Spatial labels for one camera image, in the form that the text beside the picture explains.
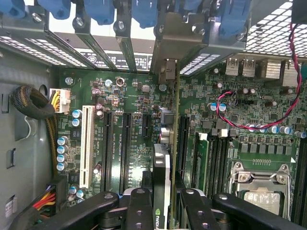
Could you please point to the blue slot clip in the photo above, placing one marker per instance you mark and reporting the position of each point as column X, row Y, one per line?
column 99, row 12
column 145, row 13
column 54, row 9
column 10, row 7
column 193, row 5
column 233, row 18

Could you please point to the CPU with paste residue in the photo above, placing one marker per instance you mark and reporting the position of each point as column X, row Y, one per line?
column 261, row 200

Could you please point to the black short expansion slot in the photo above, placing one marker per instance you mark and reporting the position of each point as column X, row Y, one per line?
column 146, row 125

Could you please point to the green RAM stick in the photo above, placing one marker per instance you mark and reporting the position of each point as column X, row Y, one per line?
column 202, row 163

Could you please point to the black main power connector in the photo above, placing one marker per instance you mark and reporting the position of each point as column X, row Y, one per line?
column 60, row 191

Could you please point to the white power connector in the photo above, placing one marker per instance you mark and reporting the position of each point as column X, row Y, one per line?
column 63, row 100

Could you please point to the black box with label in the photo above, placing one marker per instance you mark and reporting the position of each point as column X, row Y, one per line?
column 299, row 10

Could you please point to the green motherboard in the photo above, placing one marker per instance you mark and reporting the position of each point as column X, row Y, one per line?
column 134, row 100

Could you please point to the silver port block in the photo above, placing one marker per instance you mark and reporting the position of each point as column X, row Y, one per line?
column 273, row 69
column 289, row 79

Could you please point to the black open PC case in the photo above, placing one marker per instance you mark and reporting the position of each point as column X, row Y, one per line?
column 24, row 72

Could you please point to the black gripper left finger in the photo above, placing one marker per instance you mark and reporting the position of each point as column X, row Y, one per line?
column 139, row 210

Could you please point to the metal slot cover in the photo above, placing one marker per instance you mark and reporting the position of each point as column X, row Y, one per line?
column 94, row 48
column 127, row 50

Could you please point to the silver USB port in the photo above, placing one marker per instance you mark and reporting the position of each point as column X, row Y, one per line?
column 249, row 68
column 232, row 68

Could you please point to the white expansion slot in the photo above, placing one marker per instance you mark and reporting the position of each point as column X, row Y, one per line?
column 86, row 148

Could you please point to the black long expansion slot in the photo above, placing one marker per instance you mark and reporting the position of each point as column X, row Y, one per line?
column 107, row 153
column 125, row 153
column 183, row 143

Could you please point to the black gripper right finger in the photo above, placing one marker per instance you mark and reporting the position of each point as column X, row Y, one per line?
column 199, row 213

